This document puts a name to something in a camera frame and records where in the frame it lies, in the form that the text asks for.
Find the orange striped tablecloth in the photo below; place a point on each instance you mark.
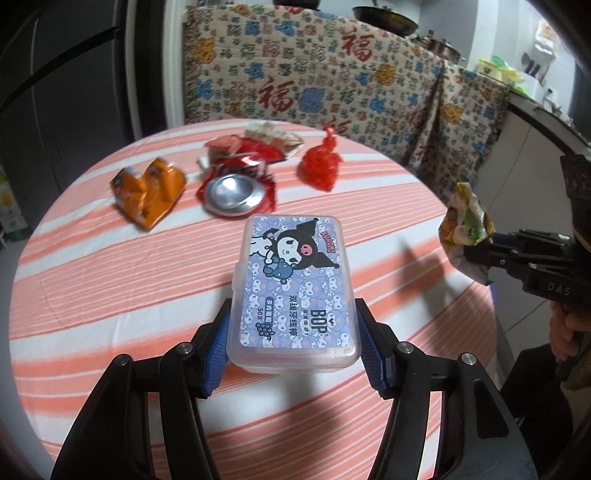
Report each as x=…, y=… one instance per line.
x=115, y=277

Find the green yellow snack wrapper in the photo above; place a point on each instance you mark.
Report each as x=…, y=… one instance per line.
x=466, y=221

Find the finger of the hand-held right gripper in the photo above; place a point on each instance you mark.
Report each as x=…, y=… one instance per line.
x=508, y=239
x=485, y=261

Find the small white paper scrap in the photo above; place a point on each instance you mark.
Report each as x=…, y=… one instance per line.
x=202, y=163

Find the white wall holder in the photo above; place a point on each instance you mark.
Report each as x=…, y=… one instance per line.
x=547, y=39

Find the steel pot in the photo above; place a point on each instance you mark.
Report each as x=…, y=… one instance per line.
x=438, y=46

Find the black wok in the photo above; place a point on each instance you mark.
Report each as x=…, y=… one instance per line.
x=383, y=18

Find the grey kitchen cabinet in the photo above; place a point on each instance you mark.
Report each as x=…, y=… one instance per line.
x=526, y=152

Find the person's right hand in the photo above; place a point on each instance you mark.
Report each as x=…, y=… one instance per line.
x=570, y=332

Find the yellow green container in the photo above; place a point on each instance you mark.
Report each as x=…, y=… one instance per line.
x=496, y=69

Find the orange crumpled wrapper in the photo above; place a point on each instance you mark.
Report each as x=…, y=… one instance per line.
x=147, y=189

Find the cardboard box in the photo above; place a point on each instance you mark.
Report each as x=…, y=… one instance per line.
x=9, y=203

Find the red mesh bag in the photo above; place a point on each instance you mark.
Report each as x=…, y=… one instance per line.
x=318, y=166

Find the large printed cloth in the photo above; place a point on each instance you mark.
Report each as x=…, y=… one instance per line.
x=300, y=83

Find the dark grey refrigerator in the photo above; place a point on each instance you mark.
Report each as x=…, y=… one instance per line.
x=69, y=92

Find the white knife holder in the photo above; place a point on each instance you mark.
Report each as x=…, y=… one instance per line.
x=542, y=81

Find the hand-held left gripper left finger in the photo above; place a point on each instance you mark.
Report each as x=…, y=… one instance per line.
x=213, y=369

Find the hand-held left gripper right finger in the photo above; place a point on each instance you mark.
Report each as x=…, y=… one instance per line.
x=371, y=360

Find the red white snack packet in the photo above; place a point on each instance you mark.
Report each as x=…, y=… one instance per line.
x=270, y=134

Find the crushed red can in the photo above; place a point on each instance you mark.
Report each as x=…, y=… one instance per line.
x=233, y=191

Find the clear plastic floss box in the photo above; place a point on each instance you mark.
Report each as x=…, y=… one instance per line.
x=291, y=286

